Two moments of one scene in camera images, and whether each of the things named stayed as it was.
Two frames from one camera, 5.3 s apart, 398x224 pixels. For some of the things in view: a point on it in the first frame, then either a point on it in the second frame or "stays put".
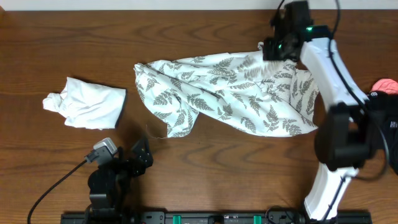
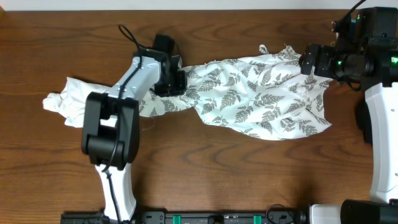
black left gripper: (143, 162) -> (179, 86)
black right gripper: (269, 51) -> (325, 53)
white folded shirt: (88, 106) stays put
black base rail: (137, 216) stays put
